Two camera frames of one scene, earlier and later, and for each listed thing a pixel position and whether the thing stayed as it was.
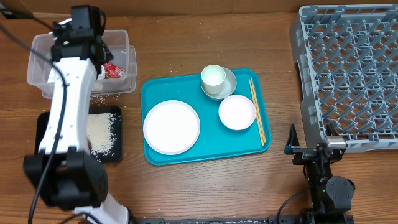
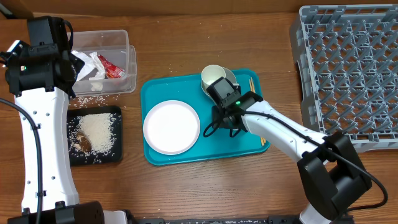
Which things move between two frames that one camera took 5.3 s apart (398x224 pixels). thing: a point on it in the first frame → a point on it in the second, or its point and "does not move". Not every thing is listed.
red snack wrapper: x=112 y=71 does not move
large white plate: x=171 y=127 does not move
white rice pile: x=99 y=134 does not move
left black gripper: x=110 y=55 → x=78 y=62
